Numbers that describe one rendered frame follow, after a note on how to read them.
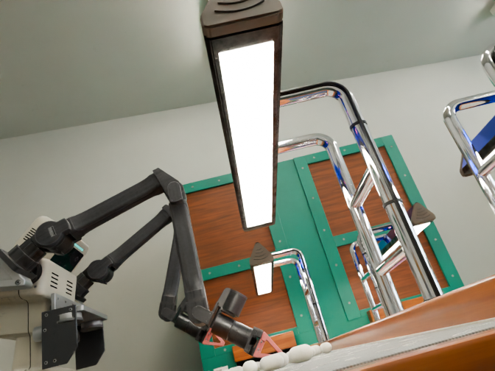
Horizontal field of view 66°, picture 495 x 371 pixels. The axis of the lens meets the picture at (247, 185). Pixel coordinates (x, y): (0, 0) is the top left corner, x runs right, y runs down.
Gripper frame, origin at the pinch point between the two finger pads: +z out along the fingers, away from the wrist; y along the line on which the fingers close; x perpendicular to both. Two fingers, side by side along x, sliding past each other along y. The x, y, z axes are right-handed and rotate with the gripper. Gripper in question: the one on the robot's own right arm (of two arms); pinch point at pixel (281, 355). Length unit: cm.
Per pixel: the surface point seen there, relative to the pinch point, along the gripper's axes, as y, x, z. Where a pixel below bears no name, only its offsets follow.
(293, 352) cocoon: -54, 1, 0
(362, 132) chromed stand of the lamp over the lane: -64, -30, -2
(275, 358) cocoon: -57, 3, -2
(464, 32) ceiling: 154, -328, 51
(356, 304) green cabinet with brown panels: 89, -41, 27
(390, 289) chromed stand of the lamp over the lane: -49, -14, 11
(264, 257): 11.4, -25.2, -15.8
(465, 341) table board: -94, 0, 5
